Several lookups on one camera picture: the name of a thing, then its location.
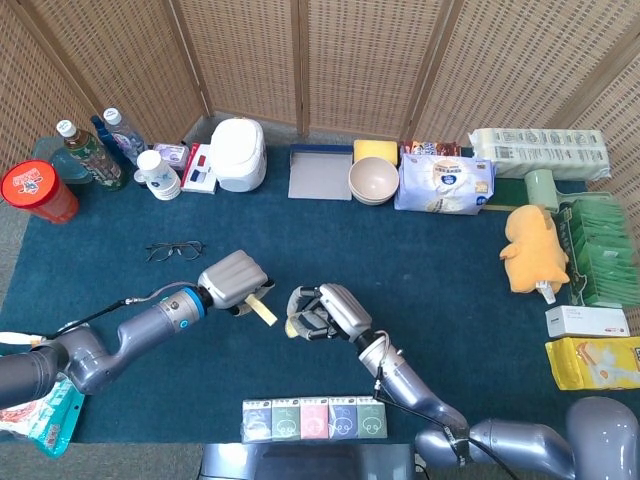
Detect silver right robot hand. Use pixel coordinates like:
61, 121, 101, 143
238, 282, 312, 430
284, 283, 374, 344

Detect woven bamboo folding screen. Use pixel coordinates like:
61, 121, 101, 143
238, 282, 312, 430
0, 0, 640, 221

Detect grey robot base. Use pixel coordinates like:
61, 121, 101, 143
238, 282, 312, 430
199, 442, 419, 480

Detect beige bowl stack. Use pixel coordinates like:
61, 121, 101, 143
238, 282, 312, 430
348, 156, 400, 206

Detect white handle orange band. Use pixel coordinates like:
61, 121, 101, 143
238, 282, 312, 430
0, 330, 44, 351

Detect red canister orange lid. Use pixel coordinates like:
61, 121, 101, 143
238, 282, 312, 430
0, 159, 80, 225

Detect yellow sponge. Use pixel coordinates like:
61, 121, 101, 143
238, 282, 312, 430
352, 139, 399, 166

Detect red white carton box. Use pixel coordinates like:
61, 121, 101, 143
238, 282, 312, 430
180, 142, 220, 195

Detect yellow snack bag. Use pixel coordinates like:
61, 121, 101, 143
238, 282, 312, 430
544, 335, 640, 391

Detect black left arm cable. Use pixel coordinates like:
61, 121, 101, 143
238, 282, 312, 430
49, 282, 201, 341

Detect dark green board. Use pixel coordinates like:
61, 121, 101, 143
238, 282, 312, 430
482, 174, 589, 214

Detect yellow plush toy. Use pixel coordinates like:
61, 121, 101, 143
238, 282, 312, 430
499, 204, 571, 294

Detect blue grey box tray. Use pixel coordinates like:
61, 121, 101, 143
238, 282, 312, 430
287, 143, 354, 202

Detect teal translucent container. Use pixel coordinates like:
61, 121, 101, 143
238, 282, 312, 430
32, 137, 94, 186

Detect purple wipes box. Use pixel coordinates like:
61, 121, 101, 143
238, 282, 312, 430
152, 142, 191, 171

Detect white rice cooker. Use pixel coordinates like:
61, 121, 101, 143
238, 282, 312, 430
208, 117, 268, 194

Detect green tea bottle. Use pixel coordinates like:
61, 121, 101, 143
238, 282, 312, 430
55, 119, 126, 192

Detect small white carton box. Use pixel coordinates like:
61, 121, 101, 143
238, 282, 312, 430
544, 304, 631, 339

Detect blue white tissue pack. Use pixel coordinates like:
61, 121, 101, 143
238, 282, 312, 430
393, 153, 497, 216

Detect teal snack bag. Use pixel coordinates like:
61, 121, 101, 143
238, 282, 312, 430
0, 377, 86, 459

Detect light green mug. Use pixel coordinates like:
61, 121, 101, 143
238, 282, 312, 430
523, 168, 560, 211

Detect dark blue carpet mat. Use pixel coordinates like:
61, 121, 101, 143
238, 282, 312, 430
0, 144, 601, 446

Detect small white jar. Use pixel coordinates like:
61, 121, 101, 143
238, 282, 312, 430
135, 149, 182, 202

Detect dark blue bottle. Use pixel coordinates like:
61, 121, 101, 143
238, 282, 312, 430
90, 114, 132, 174

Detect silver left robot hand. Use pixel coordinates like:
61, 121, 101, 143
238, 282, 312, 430
197, 249, 276, 317

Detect green tea bag box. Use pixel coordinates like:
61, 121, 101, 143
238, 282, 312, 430
554, 197, 631, 307

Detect pale green tissue bundle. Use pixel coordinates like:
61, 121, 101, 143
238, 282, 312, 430
468, 127, 612, 182

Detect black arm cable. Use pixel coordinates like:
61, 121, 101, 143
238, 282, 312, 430
372, 332, 521, 480
49, 282, 201, 341

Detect black frame eyeglasses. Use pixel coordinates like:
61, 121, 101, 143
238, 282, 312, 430
145, 240, 207, 264

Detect clear water bottle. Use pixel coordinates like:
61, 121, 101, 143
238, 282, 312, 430
103, 107, 149, 166

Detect yellow paper piece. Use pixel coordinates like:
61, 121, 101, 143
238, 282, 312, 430
245, 294, 279, 327

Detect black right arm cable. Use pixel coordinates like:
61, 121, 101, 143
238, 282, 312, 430
372, 332, 521, 480

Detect brown snack bag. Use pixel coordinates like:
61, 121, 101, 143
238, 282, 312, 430
398, 139, 464, 160

